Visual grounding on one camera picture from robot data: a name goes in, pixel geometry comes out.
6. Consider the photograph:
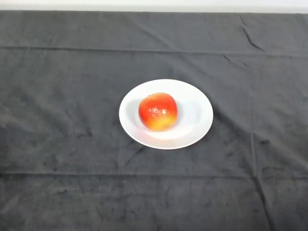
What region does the white round plate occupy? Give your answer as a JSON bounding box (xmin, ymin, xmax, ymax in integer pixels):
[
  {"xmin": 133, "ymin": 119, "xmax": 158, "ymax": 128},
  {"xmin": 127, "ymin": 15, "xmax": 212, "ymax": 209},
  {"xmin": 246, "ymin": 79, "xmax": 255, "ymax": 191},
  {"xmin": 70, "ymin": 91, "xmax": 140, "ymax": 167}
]
[{"xmin": 118, "ymin": 79, "xmax": 214, "ymax": 150}]

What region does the red yellow apple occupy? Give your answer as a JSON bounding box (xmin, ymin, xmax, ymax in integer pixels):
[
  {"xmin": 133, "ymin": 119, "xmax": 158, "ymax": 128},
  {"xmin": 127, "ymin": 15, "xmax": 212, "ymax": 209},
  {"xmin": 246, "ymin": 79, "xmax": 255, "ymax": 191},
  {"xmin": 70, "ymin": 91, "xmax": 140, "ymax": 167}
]
[{"xmin": 138, "ymin": 92, "xmax": 179, "ymax": 132}]

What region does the black cloth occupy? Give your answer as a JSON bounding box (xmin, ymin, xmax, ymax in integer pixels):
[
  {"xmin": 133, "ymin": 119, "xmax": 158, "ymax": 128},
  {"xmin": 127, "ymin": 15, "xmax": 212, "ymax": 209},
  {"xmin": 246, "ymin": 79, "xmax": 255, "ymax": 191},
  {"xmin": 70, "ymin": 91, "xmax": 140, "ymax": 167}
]
[{"xmin": 0, "ymin": 10, "xmax": 308, "ymax": 231}]

